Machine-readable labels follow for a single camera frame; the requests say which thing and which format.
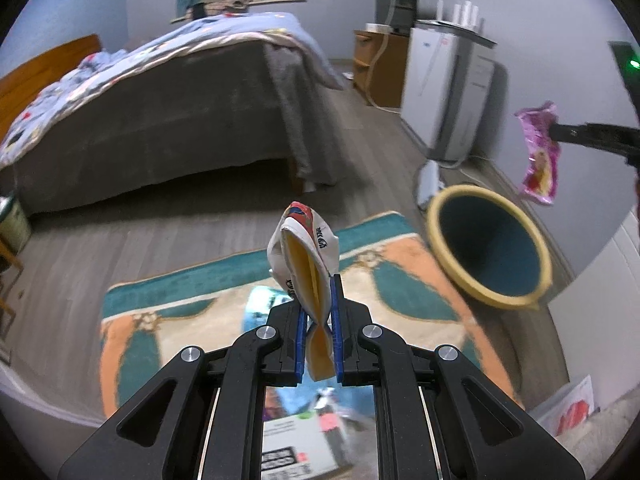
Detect grey bed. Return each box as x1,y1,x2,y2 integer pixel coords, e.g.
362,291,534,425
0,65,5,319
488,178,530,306
10,35,343,218

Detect white printed cardboard box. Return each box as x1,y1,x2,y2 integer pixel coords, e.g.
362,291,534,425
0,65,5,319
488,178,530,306
262,407,353,480

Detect white air purifier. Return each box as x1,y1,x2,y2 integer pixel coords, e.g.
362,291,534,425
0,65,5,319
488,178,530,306
400,19,498,163

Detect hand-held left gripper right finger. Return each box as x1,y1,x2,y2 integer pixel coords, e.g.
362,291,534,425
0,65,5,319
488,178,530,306
330,275,586,480

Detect white antenna device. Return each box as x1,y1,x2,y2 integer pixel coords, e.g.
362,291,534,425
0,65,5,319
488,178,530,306
436,0,485,36

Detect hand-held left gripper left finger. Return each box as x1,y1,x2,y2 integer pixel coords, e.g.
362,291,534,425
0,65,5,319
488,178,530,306
57,306,307,480

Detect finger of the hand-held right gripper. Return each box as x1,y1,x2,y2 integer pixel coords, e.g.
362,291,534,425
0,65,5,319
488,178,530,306
548,121,640,166

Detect white box with red print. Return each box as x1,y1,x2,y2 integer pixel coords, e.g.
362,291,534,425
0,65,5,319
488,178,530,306
537,375,598,436

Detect pink snack wrapper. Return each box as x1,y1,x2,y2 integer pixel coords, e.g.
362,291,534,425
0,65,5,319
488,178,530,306
515,101,562,207

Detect white power strip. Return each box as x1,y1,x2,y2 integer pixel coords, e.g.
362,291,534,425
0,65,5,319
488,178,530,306
416,160,441,206

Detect shiny blue packet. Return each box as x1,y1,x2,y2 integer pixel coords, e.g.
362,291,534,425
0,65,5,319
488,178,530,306
242,285,296,333

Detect white and yellow snack wrapper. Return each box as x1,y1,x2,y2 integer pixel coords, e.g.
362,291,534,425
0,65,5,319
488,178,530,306
266,201,341,381

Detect wooden headboard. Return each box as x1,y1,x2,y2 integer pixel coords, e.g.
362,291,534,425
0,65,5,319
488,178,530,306
0,34,103,141

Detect white cable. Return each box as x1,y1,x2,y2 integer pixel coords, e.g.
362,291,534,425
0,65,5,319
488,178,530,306
366,35,402,111

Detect light blue floral blanket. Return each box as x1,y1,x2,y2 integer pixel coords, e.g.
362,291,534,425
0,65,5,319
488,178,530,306
0,11,346,171

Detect yellow-rimmed blue waste bin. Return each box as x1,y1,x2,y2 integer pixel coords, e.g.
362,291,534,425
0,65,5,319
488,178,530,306
426,185,553,310

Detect wooden cabinet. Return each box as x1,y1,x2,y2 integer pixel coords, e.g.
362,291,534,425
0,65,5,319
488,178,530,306
352,29,411,109

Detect green bucket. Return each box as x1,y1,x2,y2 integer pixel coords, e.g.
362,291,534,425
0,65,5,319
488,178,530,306
0,195,32,256

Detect teal and orange rug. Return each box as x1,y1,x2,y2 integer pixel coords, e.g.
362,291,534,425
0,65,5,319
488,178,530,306
100,210,526,423

